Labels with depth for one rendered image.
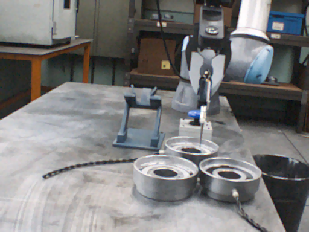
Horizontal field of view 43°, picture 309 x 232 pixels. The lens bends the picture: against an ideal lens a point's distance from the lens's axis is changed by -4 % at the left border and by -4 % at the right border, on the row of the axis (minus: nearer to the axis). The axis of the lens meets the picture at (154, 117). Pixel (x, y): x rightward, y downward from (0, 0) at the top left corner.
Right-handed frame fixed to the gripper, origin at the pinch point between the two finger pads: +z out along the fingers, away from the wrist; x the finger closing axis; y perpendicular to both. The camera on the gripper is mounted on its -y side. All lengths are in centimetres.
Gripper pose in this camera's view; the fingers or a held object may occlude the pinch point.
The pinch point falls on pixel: (204, 90)
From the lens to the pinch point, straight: 85.9
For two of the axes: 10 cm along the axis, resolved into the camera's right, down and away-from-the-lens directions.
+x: -9.9, -1.1, 1.0
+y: 1.2, -2.4, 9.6
